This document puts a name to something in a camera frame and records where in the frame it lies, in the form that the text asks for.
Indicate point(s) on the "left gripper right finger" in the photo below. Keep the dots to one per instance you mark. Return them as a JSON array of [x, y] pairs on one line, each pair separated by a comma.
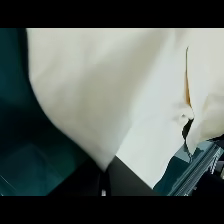
[[128, 181]]

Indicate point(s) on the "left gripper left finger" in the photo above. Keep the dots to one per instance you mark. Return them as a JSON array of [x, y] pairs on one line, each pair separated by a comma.
[[83, 183]]

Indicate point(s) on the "cream T-shirt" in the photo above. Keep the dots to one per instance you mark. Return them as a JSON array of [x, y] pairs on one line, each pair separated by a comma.
[[110, 83]]

